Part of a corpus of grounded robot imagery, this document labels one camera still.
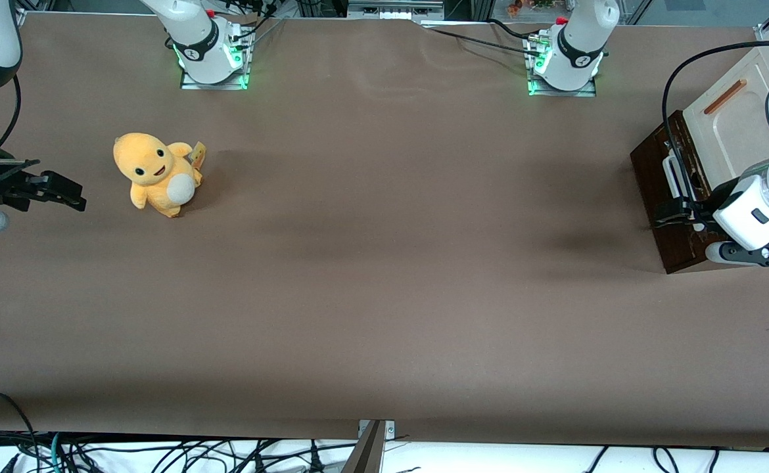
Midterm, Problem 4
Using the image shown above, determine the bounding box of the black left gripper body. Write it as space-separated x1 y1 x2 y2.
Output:
705 176 747 221

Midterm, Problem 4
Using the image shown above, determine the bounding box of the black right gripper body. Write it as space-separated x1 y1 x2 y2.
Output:
0 152 42 211

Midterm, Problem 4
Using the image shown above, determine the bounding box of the white drawer handle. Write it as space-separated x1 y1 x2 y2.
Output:
662 149 695 231

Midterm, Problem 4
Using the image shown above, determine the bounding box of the dark wood drawer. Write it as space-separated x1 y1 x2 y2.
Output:
631 129 720 275

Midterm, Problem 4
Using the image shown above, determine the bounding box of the yellow plush toy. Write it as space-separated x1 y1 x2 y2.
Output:
112 132 205 219

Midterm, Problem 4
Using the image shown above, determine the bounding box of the brown table cover sheet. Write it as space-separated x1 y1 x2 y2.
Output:
0 12 769 449

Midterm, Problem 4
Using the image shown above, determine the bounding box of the silver device box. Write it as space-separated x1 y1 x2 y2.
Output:
347 0 446 20

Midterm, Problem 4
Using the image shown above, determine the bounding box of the white cabinet with dark frame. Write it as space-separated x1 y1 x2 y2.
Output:
661 23 769 275

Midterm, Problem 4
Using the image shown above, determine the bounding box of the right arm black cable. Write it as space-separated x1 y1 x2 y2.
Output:
0 74 23 150

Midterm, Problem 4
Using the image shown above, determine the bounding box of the orange cabinet handle strip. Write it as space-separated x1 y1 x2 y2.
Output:
703 79 748 116

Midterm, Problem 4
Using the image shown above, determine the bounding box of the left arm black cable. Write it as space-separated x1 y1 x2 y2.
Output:
661 41 769 211

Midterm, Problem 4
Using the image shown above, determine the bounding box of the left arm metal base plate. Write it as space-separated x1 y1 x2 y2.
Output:
526 72 597 98

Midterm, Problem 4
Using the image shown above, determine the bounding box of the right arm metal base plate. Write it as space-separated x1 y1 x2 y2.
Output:
179 62 251 91

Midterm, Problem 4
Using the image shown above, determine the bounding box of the black looped cable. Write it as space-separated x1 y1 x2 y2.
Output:
0 392 38 473

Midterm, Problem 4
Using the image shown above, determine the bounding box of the black cable at arm base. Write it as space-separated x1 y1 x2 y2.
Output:
223 0 288 50

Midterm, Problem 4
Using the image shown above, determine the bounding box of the short black table cable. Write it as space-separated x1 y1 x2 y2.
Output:
488 18 540 41

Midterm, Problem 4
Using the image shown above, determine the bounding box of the long black table cable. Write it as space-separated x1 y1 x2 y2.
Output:
421 26 536 56

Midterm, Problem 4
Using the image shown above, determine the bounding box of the silver bracket plate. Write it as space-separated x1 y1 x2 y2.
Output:
357 419 396 439

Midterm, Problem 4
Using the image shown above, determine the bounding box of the grey metal post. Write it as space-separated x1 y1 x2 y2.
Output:
340 420 386 473

